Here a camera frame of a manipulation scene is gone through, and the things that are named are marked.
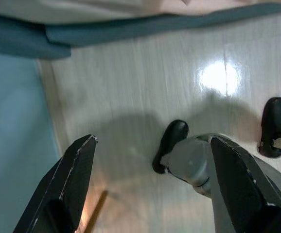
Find teal bed base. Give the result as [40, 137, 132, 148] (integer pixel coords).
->
[44, 1, 281, 49]

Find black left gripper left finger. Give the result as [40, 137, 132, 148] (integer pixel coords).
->
[13, 134, 99, 233]

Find grey left robot leg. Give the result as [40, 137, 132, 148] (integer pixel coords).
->
[161, 133, 214, 196]

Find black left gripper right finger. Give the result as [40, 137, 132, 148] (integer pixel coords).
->
[210, 135, 281, 233]

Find bed with beige sheet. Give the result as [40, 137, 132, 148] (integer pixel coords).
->
[0, 0, 281, 25]

